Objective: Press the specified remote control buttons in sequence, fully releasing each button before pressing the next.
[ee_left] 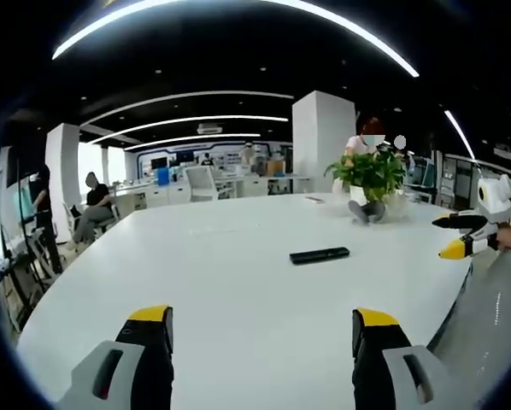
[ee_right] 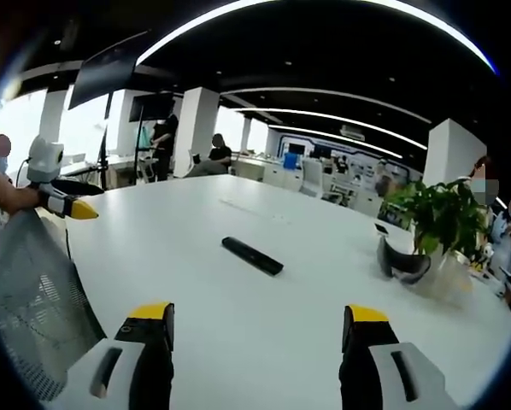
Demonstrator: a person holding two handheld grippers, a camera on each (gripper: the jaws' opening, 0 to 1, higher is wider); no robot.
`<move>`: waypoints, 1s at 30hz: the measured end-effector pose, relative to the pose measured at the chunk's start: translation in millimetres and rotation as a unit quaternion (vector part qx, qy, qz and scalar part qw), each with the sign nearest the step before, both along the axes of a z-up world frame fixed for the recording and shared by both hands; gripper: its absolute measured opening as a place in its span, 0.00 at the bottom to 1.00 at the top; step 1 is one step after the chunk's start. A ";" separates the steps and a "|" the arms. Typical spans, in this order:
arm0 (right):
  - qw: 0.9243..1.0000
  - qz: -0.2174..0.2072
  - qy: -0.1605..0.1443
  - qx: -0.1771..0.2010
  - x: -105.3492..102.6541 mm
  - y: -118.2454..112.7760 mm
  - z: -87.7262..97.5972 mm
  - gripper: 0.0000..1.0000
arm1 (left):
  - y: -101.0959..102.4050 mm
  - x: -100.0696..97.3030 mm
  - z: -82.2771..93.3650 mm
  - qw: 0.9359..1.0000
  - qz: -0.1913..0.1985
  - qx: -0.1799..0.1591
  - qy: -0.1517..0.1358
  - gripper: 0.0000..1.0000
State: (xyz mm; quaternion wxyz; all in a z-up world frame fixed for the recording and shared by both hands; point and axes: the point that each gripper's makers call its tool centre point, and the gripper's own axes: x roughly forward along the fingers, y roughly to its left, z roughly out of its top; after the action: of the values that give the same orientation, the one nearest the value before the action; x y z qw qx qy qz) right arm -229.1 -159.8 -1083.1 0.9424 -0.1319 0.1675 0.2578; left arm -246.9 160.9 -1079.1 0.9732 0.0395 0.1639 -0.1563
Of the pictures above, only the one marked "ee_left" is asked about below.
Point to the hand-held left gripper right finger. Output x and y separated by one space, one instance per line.
388 363

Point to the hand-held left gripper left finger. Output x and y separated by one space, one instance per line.
123 367

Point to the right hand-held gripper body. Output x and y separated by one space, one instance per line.
495 200

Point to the black remote control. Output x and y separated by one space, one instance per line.
319 255

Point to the green potted plant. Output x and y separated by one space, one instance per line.
368 179

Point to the white pillar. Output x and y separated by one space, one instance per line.
63 171
323 147

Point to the black tripod stand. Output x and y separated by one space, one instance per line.
22 239

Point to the blue box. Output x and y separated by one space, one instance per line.
163 176

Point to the white office chair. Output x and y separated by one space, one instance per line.
202 183

